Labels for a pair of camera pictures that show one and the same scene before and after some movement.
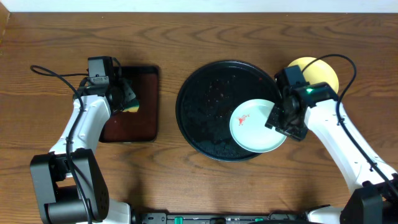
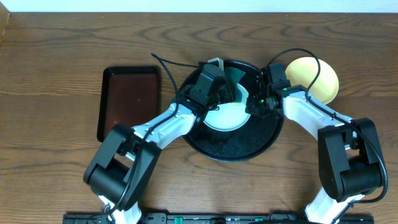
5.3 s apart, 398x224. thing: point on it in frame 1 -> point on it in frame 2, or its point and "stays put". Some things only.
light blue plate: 247,126 -> 230,117
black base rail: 178,218 stays put
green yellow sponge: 132,106 -> 232,76
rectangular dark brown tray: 128,127 stays put
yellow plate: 318,71 stays put
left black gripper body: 128,98 -> 226,93
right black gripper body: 291,126 -> 259,104
